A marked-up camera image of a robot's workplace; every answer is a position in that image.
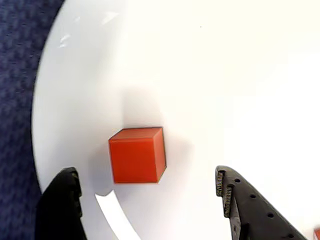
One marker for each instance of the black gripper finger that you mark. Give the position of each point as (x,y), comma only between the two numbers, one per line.
(57,212)
(255,220)

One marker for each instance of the red cube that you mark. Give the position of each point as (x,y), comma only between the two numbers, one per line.
(317,235)
(135,160)

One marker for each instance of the white round plate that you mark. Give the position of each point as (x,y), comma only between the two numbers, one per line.
(225,100)

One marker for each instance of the blue woven tablecloth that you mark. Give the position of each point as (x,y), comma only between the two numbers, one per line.
(15,100)

